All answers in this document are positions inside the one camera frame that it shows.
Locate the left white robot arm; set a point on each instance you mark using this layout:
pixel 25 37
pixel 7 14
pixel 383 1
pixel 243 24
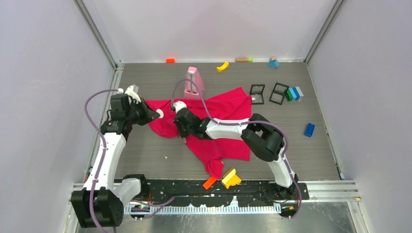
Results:
pixel 100 204

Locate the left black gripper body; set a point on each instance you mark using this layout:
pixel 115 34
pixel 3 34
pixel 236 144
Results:
pixel 134 114

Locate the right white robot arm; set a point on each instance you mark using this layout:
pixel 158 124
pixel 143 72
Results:
pixel 264 139

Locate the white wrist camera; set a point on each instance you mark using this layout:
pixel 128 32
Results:
pixel 177 106
pixel 131 91

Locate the blue lego brick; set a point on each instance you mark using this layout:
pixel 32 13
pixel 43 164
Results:
pixel 309 130

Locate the red cloth garment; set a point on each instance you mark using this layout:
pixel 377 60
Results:
pixel 221 142

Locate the yellow block pile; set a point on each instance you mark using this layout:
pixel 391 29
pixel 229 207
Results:
pixel 231 178

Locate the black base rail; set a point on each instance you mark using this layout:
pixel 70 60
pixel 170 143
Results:
pixel 248 193

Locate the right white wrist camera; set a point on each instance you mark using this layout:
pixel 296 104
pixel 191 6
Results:
pixel 177 106

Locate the stacked green blue bricks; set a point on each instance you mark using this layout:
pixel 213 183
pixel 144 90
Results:
pixel 294 94

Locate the round silver brooch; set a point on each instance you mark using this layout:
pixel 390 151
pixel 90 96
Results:
pixel 160 112

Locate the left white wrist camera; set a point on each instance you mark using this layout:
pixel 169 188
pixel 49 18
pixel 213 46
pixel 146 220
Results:
pixel 131 91

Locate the right black display frame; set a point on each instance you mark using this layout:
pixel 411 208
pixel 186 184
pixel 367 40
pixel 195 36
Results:
pixel 278 93

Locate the orange rectangular block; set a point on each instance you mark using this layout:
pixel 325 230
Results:
pixel 208 183

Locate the black display frame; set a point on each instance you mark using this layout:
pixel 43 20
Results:
pixel 278 93
pixel 256 93

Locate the tan wooden block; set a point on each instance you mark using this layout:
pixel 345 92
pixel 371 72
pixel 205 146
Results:
pixel 244 59

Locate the blue triangular block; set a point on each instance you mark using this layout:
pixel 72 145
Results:
pixel 273 62

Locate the left black display frame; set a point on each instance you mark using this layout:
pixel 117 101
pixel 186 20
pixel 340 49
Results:
pixel 256 93

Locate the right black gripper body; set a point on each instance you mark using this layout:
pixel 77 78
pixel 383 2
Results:
pixel 183 131

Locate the pink metronome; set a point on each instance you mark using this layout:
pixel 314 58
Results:
pixel 194 88

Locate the yellow curved block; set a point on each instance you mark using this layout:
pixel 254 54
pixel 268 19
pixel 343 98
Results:
pixel 223 67

